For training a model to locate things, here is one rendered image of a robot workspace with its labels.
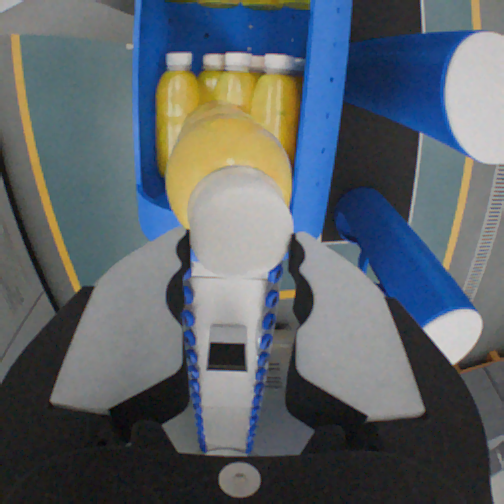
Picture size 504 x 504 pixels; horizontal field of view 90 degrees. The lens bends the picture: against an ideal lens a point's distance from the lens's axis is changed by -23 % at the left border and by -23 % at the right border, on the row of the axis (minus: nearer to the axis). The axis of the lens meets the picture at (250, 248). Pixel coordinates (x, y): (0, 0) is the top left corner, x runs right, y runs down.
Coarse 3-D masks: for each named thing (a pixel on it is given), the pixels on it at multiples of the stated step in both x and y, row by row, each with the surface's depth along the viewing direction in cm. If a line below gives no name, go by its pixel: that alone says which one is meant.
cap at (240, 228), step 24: (216, 192) 11; (240, 192) 11; (264, 192) 11; (192, 216) 12; (216, 216) 11; (240, 216) 11; (264, 216) 12; (288, 216) 12; (192, 240) 12; (216, 240) 12; (240, 240) 12; (264, 240) 12; (288, 240) 12; (216, 264) 12; (240, 264) 12; (264, 264) 13
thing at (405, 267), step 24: (360, 192) 143; (336, 216) 150; (360, 216) 129; (384, 216) 120; (360, 240) 121; (384, 240) 109; (408, 240) 104; (360, 264) 118; (384, 264) 102; (408, 264) 94; (432, 264) 91; (384, 288) 124; (408, 288) 87; (432, 288) 82; (456, 288) 81; (432, 312) 76
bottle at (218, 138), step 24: (192, 120) 19; (216, 120) 15; (240, 120) 16; (192, 144) 14; (216, 144) 14; (240, 144) 14; (264, 144) 14; (168, 168) 16; (192, 168) 14; (216, 168) 13; (240, 168) 13; (264, 168) 14; (288, 168) 15; (168, 192) 16; (192, 192) 13; (288, 192) 15
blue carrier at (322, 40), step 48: (144, 0) 32; (336, 0) 26; (144, 48) 37; (192, 48) 46; (240, 48) 49; (288, 48) 47; (336, 48) 30; (144, 96) 41; (336, 96) 34; (144, 144) 45; (336, 144) 41; (144, 192) 41
